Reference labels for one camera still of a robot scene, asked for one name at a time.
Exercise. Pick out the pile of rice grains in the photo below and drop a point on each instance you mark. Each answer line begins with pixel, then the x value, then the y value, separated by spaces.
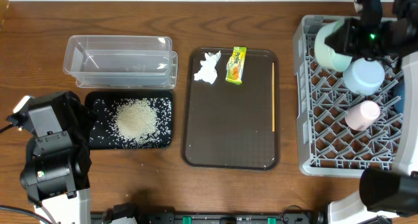
pixel 135 121

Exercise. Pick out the grey dishwasher rack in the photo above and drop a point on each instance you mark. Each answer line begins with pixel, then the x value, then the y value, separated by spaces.
pixel 326 145

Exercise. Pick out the light blue bowl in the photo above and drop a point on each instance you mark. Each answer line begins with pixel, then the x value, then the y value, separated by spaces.
pixel 364 77

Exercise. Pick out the black tray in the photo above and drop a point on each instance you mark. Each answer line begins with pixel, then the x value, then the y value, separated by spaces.
pixel 101 139

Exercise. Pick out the pink cup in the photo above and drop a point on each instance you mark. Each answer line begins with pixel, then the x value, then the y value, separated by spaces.
pixel 362 115

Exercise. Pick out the wooden chopstick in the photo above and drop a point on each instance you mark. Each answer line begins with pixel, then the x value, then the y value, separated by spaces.
pixel 273 98

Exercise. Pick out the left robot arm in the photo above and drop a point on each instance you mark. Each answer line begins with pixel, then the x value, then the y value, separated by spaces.
pixel 57 158

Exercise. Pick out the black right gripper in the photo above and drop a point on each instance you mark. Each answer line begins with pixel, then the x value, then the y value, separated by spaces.
pixel 345 35

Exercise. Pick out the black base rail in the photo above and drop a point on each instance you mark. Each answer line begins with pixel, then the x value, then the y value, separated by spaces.
pixel 132 213

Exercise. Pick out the crumpled white tissue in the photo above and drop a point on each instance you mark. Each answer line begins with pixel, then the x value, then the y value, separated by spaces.
pixel 207 72

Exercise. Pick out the clear plastic bin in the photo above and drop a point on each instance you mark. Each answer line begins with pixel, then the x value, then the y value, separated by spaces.
pixel 121 61

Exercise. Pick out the dark blue plate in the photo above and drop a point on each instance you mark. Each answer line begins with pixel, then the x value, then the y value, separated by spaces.
pixel 399 91

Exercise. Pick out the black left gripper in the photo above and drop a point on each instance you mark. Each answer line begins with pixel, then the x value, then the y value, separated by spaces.
pixel 80 115

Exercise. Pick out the brown serving tray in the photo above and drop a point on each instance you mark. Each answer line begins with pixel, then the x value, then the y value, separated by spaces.
pixel 228 125

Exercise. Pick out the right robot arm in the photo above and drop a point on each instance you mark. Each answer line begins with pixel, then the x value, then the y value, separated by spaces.
pixel 387 194

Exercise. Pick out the yellow snack wrapper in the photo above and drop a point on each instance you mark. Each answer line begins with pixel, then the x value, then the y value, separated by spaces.
pixel 235 65

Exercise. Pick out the mint green bowl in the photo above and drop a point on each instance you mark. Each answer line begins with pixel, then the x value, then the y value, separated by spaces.
pixel 325 55

